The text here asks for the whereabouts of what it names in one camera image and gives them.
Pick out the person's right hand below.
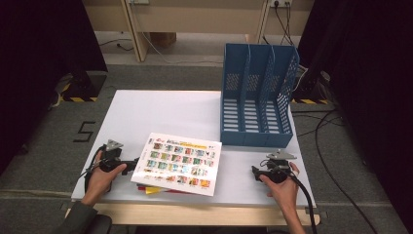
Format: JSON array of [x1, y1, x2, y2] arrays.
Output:
[[259, 162, 300, 212]]

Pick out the white floor cable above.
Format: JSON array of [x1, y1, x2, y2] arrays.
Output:
[[141, 31, 226, 65]]

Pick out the beige wooden desk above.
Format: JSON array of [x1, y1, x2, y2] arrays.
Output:
[[81, 0, 316, 63]]

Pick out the person's left hand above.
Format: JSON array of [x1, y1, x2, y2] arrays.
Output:
[[80, 150, 129, 207]]

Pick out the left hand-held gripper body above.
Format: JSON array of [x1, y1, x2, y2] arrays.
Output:
[[98, 138, 129, 173]]

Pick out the black plugged cables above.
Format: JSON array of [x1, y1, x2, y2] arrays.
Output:
[[262, 2, 296, 47]]

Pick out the light wooden table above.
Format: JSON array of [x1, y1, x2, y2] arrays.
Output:
[[64, 203, 321, 227]]

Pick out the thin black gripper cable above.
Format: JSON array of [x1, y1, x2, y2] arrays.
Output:
[[77, 145, 110, 194]]

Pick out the white picture book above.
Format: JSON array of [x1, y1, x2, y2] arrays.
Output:
[[131, 132, 223, 197]]

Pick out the brown cardboard box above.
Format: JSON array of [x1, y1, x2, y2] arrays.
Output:
[[149, 31, 178, 49]]

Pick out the dark rounded object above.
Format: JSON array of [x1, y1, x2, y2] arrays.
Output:
[[85, 214, 113, 234]]

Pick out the black curtain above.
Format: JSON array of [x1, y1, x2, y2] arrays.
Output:
[[296, 0, 413, 233], [0, 0, 109, 176]]

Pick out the blue plastic file rack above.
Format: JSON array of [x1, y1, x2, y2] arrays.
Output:
[[219, 43, 301, 149]]

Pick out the yellow paperback book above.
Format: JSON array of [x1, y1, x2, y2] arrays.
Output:
[[144, 185, 170, 196]]

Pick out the thick black gripper cable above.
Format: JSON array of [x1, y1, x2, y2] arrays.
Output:
[[285, 172, 319, 234]]

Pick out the short black floor cable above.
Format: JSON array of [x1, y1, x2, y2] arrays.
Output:
[[98, 38, 134, 53]]

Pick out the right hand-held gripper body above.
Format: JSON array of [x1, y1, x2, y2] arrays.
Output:
[[259, 148, 298, 184]]

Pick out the red book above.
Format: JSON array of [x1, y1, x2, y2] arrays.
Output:
[[137, 184, 196, 195]]

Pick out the black stand base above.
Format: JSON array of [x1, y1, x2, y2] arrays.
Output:
[[291, 64, 333, 105], [61, 70, 108, 103]]

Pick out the long black floor cable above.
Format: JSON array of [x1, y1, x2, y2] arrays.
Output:
[[291, 108, 379, 234]]

